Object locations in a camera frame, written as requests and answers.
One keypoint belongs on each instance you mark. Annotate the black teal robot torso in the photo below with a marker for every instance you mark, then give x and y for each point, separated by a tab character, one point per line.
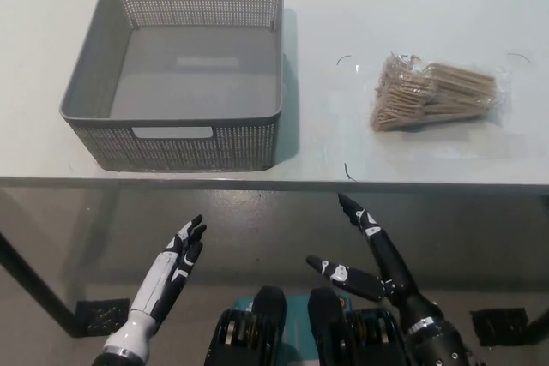
317	327

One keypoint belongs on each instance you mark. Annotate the clear bag of wooden cutlery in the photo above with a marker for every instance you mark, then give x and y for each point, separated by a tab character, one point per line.
429	96

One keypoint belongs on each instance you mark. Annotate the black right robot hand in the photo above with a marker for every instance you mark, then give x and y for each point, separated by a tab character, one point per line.
386	254

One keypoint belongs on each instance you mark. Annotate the grey perforated plastic basket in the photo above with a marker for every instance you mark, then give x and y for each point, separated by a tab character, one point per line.
193	74

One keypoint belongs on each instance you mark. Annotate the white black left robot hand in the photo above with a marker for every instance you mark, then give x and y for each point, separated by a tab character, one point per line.
165	274

